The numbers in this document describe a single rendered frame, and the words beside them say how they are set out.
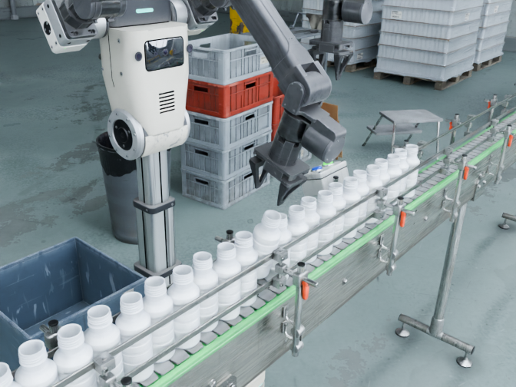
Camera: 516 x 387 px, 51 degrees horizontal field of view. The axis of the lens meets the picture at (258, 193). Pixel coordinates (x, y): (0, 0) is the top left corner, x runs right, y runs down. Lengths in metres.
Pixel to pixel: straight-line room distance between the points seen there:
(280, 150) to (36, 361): 0.55
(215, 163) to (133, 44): 2.27
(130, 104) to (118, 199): 1.76
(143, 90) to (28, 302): 0.66
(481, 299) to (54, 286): 2.29
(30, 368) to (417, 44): 7.25
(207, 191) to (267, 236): 2.75
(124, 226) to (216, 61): 1.18
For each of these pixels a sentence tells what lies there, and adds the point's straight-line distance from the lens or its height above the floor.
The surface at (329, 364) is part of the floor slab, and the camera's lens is 2.59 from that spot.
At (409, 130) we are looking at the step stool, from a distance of 5.15.
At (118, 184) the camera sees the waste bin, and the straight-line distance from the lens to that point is 3.28.
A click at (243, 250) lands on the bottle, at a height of 1.14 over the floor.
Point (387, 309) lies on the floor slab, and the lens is 2.97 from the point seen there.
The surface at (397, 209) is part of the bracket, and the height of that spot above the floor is 1.08.
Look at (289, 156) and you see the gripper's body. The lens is 1.04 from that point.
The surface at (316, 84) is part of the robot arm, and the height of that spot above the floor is 1.50.
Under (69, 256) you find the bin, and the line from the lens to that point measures 1.64.
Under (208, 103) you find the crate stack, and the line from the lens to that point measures 3.66.
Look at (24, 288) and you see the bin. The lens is 1.61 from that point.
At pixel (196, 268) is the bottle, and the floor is 1.15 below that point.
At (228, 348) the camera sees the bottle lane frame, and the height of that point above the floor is 0.96.
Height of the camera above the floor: 1.72
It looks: 25 degrees down
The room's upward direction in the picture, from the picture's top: 2 degrees clockwise
